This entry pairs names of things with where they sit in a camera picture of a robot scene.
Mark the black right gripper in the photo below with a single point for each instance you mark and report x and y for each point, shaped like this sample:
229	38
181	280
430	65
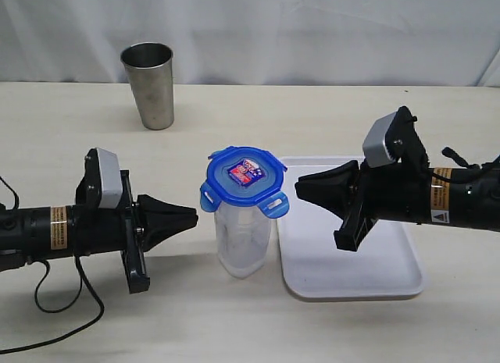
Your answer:
360	195

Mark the stainless steel cup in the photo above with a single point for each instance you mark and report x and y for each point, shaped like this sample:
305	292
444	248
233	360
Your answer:
149	70

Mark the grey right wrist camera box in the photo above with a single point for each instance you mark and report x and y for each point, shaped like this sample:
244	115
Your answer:
375	147

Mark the white rectangular plastic tray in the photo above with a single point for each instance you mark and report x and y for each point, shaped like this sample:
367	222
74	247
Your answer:
386	266

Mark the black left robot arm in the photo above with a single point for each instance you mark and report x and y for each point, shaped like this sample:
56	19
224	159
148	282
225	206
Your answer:
38	235

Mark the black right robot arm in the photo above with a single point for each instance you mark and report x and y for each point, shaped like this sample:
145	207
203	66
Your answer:
465	196

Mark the clear plastic container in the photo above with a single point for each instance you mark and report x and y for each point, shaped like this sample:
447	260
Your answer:
242	237

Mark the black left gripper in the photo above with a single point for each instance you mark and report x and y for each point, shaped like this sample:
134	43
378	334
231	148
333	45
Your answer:
100	230

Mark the blue plastic lid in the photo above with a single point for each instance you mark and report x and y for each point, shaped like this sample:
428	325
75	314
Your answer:
245	177

